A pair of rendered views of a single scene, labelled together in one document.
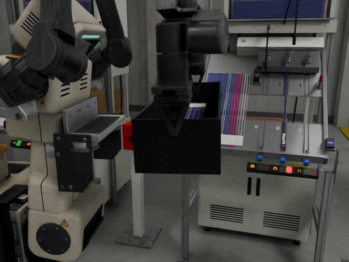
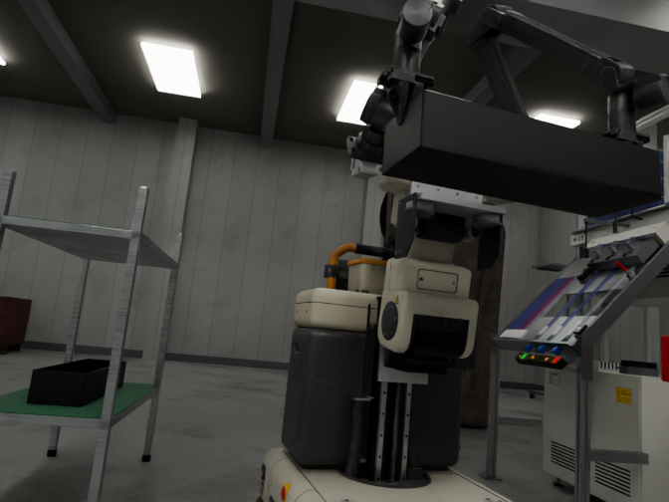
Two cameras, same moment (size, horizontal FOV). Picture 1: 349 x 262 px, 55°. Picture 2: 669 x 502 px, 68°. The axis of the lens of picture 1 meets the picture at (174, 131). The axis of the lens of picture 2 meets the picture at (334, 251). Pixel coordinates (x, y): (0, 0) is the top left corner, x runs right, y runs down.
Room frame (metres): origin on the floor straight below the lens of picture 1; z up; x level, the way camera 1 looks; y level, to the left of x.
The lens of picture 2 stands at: (0.13, -0.80, 0.68)
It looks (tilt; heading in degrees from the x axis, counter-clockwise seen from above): 9 degrees up; 65
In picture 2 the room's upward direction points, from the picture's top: 5 degrees clockwise
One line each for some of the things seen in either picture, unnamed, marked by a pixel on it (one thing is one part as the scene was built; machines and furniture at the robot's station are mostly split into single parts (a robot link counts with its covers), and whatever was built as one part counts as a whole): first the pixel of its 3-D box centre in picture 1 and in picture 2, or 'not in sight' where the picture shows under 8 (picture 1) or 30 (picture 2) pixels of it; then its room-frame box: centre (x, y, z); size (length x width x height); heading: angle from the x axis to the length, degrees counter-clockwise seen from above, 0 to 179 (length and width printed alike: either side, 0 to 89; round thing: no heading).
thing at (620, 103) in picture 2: not in sight; (623, 105); (1.18, -0.08, 1.28); 0.07 x 0.06 x 0.07; 98
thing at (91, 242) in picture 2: not in sight; (91, 342); (0.14, 1.44, 0.55); 0.91 x 0.46 x 1.10; 74
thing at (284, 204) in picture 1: (255, 178); not in sight; (2.23, -0.58, 0.31); 0.70 x 0.65 x 0.62; 74
